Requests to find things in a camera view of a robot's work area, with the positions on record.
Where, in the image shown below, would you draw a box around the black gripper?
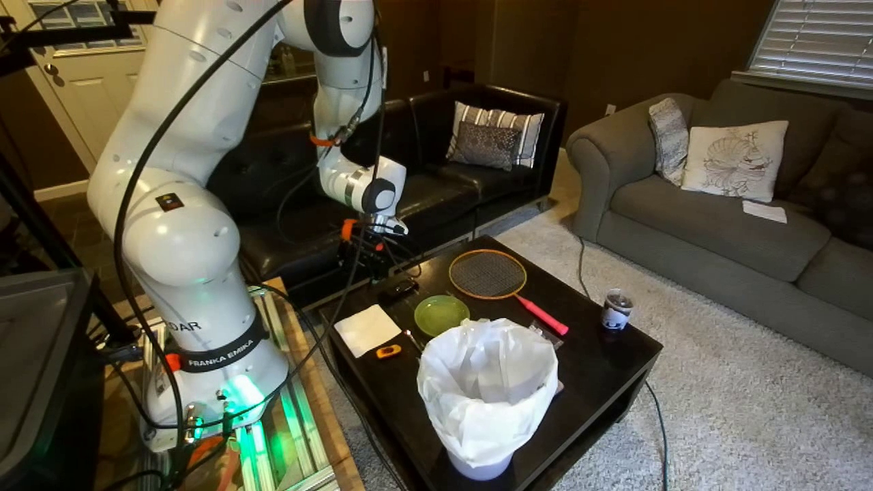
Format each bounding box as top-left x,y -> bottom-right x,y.
364,213 -> 409,237

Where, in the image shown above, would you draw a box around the small orange object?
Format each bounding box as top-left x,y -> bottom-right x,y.
373,344 -> 404,361

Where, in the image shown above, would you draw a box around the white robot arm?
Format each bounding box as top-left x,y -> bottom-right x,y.
87,0 -> 407,452

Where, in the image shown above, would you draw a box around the white napkin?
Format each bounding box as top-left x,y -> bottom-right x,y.
334,302 -> 400,357

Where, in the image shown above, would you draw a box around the black coffee table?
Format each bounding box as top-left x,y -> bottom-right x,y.
318,237 -> 660,491

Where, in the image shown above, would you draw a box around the black leather sofa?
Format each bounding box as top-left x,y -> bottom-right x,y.
208,84 -> 565,306

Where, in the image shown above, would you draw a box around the grey striped cushion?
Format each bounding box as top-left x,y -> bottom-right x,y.
443,103 -> 544,172

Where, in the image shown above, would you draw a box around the white lined trash bin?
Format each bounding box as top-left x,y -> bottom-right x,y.
418,320 -> 558,481

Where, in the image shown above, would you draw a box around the small dark cup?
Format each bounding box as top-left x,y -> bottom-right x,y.
600,291 -> 633,333

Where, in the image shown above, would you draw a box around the striped white pillow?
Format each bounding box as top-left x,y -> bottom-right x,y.
649,99 -> 688,186

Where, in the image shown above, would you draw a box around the white printed pillow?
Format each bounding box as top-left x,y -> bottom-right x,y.
681,121 -> 789,202

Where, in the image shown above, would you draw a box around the white paper on sofa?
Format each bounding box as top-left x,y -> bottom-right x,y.
741,198 -> 789,223

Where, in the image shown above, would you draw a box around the grey fabric sofa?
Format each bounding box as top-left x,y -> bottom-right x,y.
566,78 -> 873,377

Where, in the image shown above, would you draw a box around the dark patterned pillow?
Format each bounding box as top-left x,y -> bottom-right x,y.
790,108 -> 873,247

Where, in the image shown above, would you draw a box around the window blinds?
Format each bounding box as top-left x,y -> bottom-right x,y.
746,0 -> 873,91

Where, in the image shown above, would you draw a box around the black floor cable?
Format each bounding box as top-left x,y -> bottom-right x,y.
572,231 -> 670,491

